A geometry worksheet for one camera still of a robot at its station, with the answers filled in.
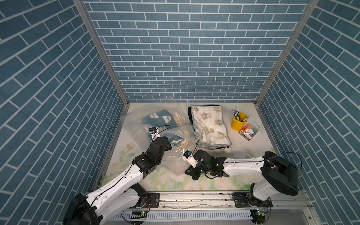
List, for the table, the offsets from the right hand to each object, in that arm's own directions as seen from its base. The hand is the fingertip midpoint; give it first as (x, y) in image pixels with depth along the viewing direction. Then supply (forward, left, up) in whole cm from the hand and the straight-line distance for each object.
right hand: (186, 173), depth 79 cm
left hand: (+15, +10, +12) cm, 22 cm away
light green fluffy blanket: (+18, -26, -2) cm, 31 cm away
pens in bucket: (+38, -31, +11) cm, 50 cm away
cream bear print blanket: (+32, -14, +4) cm, 35 cm away
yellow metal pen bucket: (+36, -34, +2) cm, 49 cm away
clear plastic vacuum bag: (+7, +9, -4) cm, 12 cm away
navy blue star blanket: (+39, -1, +3) cm, 39 cm away
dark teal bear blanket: (+37, +21, +3) cm, 43 cm away
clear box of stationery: (+34, -43, -1) cm, 54 cm away
